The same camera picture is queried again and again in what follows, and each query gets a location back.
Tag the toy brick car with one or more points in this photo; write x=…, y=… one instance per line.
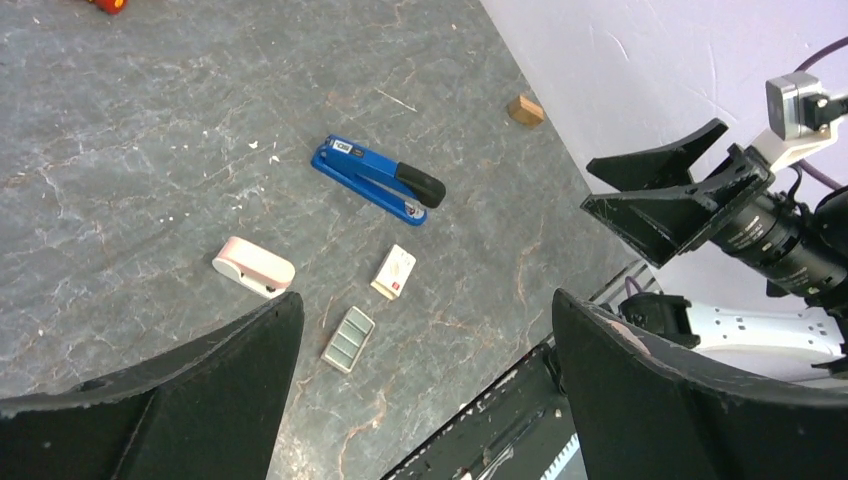
x=111, y=7

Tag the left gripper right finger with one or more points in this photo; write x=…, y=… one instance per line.
x=646, y=408

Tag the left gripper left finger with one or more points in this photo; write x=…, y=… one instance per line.
x=208, y=409

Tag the pink white staple remover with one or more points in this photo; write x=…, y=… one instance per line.
x=254, y=267

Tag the small wooden block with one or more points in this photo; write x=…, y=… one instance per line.
x=525, y=111

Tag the silver staple strip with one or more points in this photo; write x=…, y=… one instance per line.
x=350, y=337
x=359, y=320
x=339, y=358

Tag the blue stapler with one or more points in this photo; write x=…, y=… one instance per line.
x=397, y=187

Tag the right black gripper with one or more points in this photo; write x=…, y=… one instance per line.
x=798, y=251

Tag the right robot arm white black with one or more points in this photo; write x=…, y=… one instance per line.
x=816, y=336

